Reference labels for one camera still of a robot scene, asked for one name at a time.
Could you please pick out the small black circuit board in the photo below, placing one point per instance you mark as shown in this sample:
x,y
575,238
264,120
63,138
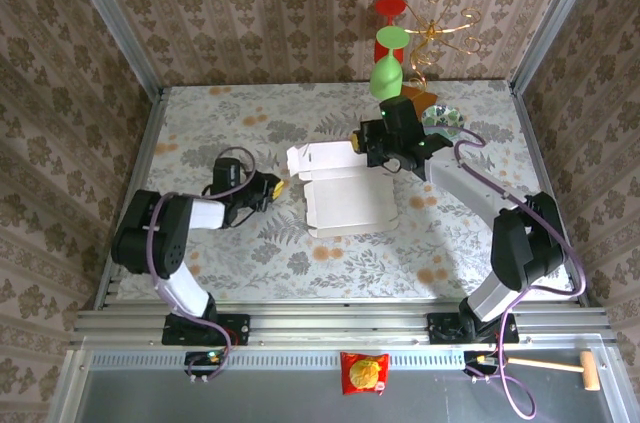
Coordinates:
x,y
472,359
200,358

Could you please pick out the leaf patterned bowl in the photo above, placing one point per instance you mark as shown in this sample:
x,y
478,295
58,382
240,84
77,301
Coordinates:
x,y
445,116

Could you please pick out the aluminium side rail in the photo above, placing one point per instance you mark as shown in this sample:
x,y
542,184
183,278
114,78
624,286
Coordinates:
x,y
145,143
532,143

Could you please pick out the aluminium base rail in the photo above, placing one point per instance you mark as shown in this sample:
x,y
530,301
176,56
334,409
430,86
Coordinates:
x,y
325,325

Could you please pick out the grey metal panel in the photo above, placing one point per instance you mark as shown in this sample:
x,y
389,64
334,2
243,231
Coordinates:
x,y
250,398

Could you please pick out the wooden mallet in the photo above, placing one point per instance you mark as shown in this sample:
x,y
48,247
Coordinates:
x,y
590,370

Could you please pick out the red wine glass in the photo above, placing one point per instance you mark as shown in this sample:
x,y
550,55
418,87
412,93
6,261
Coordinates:
x,y
392,6

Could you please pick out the grey slotted strip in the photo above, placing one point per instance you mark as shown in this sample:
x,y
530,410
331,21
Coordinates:
x,y
300,360

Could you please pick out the red snack packet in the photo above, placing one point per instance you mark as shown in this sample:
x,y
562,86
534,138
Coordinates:
x,y
364,373

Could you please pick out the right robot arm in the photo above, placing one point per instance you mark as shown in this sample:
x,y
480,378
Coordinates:
x,y
525,243

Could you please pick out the green wine glass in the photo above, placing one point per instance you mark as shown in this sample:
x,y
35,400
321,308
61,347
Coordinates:
x,y
385,78

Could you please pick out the pink and white paper box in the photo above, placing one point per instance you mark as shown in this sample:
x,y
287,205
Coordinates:
x,y
350,203

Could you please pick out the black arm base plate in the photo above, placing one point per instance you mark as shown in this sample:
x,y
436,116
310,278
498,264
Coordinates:
x,y
440,328
240,328

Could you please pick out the floral tablecloth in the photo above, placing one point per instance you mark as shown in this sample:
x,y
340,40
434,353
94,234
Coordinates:
x,y
350,268

